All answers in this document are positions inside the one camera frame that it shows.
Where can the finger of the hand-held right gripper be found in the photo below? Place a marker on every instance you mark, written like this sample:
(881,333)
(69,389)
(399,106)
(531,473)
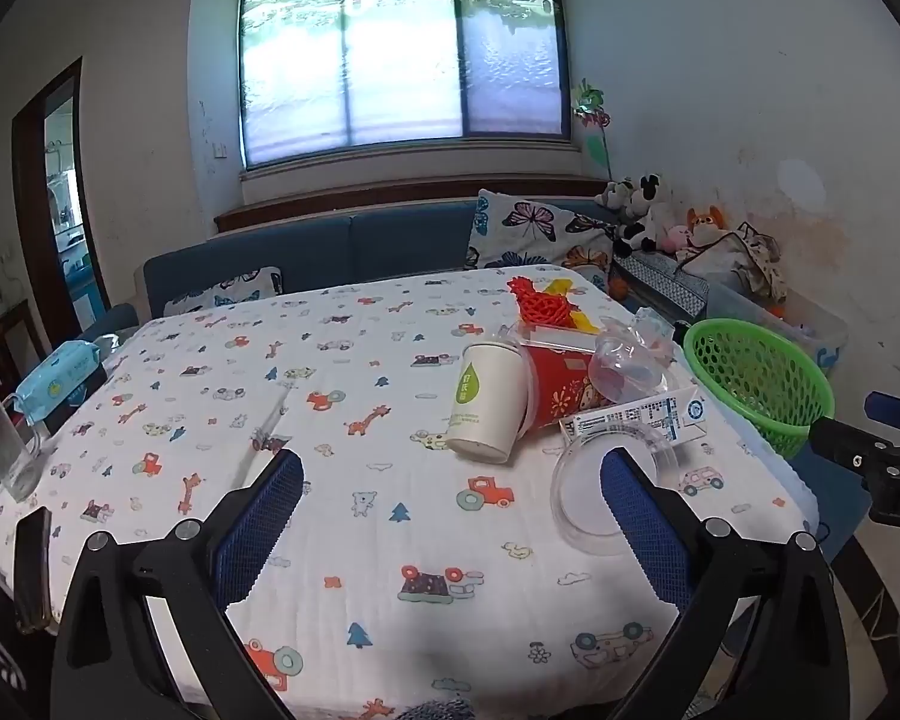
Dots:
(844,444)
(889,406)

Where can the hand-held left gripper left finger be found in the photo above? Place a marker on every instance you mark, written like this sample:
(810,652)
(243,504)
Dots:
(259,532)

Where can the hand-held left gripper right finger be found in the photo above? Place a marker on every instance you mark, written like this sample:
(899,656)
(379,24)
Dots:
(645,525)

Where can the clear plastic lid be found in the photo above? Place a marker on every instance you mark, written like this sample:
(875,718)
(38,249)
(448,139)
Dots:
(585,502)

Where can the blue white milk carton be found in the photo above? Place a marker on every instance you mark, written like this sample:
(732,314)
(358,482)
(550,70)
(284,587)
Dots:
(645,420)

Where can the green plastic basket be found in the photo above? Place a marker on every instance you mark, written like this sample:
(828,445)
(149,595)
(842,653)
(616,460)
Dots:
(750,382)

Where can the red paper cup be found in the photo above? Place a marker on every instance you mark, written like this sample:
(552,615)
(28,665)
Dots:
(559,390)

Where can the clear plastic bag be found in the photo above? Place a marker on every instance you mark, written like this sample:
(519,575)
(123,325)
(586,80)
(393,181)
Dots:
(630,360)

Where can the white paper cup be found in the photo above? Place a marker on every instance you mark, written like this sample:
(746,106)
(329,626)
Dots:
(484,405)

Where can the red foam net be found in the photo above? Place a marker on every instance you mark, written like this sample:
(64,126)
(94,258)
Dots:
(540,305)

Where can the white printed blanket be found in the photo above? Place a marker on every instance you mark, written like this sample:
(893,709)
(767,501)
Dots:
(360,540)

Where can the clear storage bin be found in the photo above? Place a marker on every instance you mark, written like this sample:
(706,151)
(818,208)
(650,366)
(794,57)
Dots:
(810,330)

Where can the beige cloth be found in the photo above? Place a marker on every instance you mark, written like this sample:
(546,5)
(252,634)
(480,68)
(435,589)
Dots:
(742,259)

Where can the black phone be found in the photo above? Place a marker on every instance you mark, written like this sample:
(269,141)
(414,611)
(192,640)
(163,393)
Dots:
(34,570)

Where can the small orange ball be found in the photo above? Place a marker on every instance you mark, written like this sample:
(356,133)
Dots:
(619,289)

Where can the small butterfly pillow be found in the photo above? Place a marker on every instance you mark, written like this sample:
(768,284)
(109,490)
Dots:
(225,289)

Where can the blue patterned cushion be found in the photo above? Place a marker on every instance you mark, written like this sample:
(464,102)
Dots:
(660,277)

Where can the blue wet wipes pack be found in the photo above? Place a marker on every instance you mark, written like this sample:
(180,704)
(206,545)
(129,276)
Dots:
(56,375)

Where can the orange fox plush toy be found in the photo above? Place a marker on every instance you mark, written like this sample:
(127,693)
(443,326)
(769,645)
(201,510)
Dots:
(705,223)

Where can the pink plush toy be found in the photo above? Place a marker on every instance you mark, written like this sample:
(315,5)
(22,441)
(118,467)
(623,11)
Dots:
(675,238)

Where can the glass mug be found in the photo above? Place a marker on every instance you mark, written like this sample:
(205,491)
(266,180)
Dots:
(4,450)

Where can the cow plush toy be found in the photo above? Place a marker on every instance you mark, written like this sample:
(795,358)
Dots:
(645,217)

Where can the large butterfly pillow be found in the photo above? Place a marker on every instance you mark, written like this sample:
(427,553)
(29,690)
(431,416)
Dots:
(532,232)

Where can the blue sofa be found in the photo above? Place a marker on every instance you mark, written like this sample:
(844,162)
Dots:
(390,247)

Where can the wooden cabinet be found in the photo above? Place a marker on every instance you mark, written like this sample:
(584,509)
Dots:
(7,337)

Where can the grey plush toy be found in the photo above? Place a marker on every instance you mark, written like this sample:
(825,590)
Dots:
(613,195)

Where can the open doorway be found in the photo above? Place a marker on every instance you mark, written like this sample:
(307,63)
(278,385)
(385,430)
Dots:
(64,240)

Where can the wooden window ledge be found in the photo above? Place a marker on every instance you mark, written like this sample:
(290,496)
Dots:
(390,191)

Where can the colourful pinwheel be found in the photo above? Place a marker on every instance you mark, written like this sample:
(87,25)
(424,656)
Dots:
(589,109)

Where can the large window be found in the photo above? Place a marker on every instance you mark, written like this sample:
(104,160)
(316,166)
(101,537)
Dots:
(405,75)

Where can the white wall socket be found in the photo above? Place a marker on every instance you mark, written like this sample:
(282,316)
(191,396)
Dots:
(220,151)

